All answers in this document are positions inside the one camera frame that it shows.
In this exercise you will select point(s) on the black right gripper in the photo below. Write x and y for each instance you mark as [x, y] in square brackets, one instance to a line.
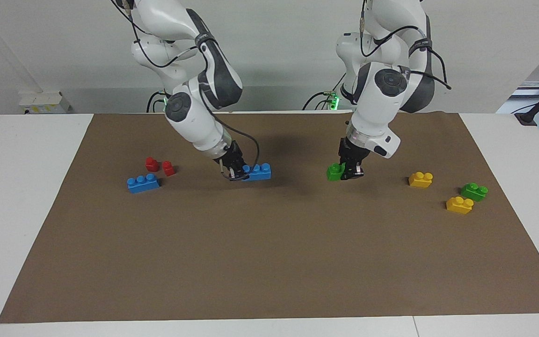
[232, 154]

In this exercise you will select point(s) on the brown paper table mat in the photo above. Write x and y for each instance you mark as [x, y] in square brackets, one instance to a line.
[274, 243]

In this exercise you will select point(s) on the yellow two-stud toy brick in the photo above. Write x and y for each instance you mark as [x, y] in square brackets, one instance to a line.
[459, 206]
[420, 180]

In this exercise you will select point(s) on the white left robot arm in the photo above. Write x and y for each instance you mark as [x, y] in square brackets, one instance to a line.
[377, 112]

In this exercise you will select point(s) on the red one-stud toy brick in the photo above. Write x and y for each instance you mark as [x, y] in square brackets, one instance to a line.
[152, 164]
[168, 169]

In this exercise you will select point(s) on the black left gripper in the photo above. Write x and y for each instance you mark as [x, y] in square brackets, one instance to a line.
[351, 150]

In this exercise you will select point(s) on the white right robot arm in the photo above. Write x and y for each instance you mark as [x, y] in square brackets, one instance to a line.
[190, 117]

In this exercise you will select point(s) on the blue three-stud toy brick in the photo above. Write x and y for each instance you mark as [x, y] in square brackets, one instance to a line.
[260, 173]
[143, 184]

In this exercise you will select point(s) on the white wall socket box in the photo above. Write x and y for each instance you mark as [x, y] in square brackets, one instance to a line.
[40, 100]

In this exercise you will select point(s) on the green two-stud toy brick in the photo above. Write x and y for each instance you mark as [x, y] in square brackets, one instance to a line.
[474, 192]
[334, 173]

